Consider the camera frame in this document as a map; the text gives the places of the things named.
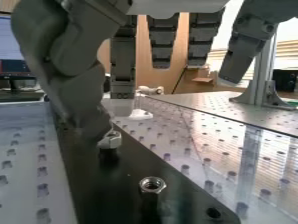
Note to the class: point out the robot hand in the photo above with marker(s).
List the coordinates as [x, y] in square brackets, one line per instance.
[70, 50]

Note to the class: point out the computer screen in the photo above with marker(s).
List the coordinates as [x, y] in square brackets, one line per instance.
[10, 50]

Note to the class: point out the wooden board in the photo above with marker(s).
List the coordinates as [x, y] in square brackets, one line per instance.
[153, 78]

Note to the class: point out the small white box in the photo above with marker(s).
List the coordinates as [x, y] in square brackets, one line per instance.
[119, 108]

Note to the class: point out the black plate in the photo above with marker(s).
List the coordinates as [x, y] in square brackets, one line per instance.
[119, 190]

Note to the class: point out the aluminium frame post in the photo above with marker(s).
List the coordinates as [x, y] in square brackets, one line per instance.
[260, 83]

